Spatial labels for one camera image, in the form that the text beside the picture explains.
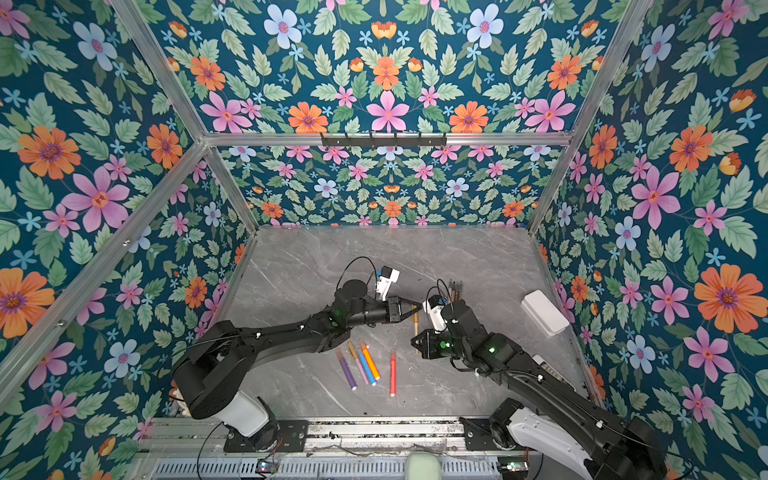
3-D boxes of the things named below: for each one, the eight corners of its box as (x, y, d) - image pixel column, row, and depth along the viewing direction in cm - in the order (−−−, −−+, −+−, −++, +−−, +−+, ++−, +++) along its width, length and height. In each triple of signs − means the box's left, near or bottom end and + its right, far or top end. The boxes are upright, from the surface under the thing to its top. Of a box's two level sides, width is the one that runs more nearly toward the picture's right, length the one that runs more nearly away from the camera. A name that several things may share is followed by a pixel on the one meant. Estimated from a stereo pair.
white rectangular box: (547, 339, 92) (553, 333, 88) (517, 303, 100) (521, 296, 97) (565, 330, 94) (572, 323, 90) (534, 295, 102) (539, 287, 99)
